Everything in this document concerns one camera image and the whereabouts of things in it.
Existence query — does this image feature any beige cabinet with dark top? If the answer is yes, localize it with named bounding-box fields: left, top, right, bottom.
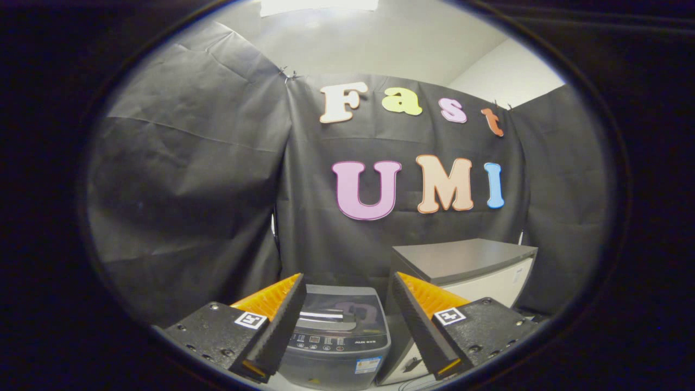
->
left=375, top=238, right=538, bottom=386

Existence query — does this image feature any black backdrop cloth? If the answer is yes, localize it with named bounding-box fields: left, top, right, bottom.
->
left=87, top=22, right=617, bottom=326

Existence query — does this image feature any grey washing machine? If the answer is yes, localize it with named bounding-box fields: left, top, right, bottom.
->
left=277, top=284, right=393, bottom=390

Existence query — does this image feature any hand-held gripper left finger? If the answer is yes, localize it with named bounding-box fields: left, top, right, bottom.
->
left=163, top=273, right=307, bottom=383

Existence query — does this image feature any floor cable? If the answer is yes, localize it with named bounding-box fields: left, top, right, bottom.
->
left=396, top=376, right=438, bottom=391

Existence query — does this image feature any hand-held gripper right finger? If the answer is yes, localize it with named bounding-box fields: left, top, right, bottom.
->
left=391, top=272, right=541, bottom=381

